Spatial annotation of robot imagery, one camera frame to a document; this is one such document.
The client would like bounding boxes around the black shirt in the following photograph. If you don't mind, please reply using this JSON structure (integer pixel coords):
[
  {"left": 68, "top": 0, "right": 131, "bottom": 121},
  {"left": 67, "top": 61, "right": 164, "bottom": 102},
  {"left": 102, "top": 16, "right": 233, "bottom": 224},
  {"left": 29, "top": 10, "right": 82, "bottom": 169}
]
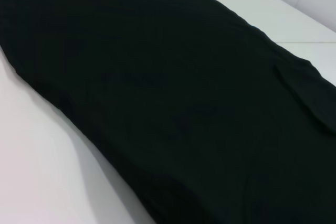
[{"left": 0, "top": 0, "right": 336, "bottom": 224}]

